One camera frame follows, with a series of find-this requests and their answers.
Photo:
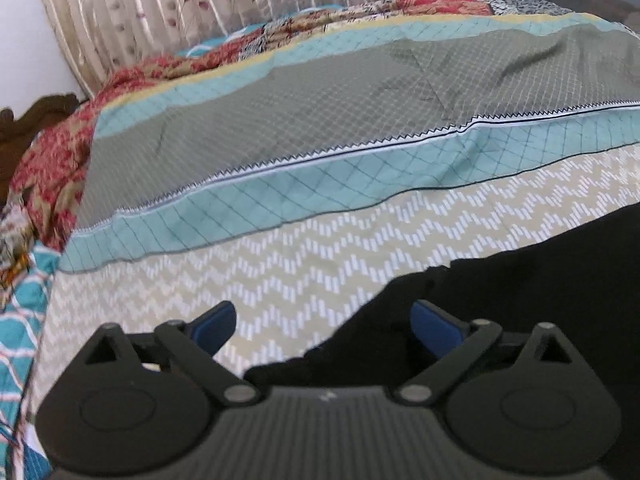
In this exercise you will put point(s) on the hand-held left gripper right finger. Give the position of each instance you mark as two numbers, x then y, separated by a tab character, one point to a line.
432	326

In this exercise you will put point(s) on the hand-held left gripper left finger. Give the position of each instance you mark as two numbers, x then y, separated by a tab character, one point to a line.
217	324

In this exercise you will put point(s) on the black pants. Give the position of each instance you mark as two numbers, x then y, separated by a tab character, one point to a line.
525	285

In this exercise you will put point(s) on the teal patterned bed sheet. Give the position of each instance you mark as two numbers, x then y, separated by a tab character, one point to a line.
22	320

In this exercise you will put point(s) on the white floral cloth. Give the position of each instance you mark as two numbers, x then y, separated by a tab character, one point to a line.
15	245

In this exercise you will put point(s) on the red floral quilt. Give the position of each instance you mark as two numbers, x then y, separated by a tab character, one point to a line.
55	160

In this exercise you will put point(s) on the striped patterned blanket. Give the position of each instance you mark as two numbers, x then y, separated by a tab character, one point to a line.
350	110

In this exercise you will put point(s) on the carved wooden headboard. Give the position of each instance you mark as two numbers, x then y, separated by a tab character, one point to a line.
35	115

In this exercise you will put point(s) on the beige leaf print curtain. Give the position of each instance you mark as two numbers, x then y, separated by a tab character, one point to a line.
200	5

